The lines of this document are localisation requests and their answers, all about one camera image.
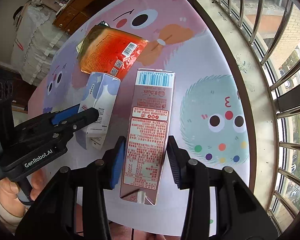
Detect brown wooden desk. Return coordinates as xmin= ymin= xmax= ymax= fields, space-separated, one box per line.
xmin=53 ymin=0 xmax=115 ymax=35

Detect light blue drink carton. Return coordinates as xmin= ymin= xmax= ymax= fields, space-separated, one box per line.
xmin=75 ymin=71 xmax=122 ymax=151

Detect white lace covered furniture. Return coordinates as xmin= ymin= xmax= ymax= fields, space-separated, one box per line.
xmin=11 ymin=1 xmax=69 ymax=86

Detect cartoon pink tablecloth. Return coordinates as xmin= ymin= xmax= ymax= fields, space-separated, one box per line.
xmin=29 ymin=0 xmax=250 ymax=182

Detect metal window guard bars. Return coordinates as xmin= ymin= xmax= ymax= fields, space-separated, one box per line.
xmin=212 ymin=0 xmax=300 ymax=232

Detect orange snack bag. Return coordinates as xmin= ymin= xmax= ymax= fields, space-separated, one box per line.
xmin=77 ymin=24 xmax=148 ymax=80

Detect person's left hand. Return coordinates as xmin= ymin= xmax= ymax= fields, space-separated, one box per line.
xmin=0 ymin=169 xmax=47 ymax=217

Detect pink milk carton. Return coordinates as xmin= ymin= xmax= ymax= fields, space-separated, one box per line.
xmin=120 ymin=69 xmax=175 ymax=205

